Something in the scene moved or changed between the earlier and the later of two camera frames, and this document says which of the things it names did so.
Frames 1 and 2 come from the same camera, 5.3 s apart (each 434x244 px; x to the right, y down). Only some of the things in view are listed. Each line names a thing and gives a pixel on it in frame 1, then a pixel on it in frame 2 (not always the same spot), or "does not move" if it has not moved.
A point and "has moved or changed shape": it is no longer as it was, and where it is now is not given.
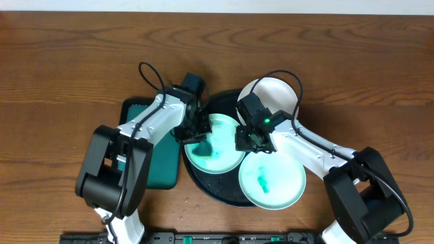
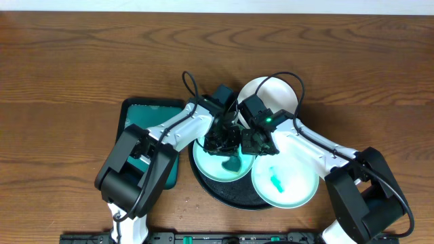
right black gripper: [247, 141] does not move
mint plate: [224, 158] has moved or changed shape
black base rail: [226, 238] does not move
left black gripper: [194, 132] -> [221, 143]
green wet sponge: [203, 148] -> [233, 163]
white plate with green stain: [272, 93] does not move
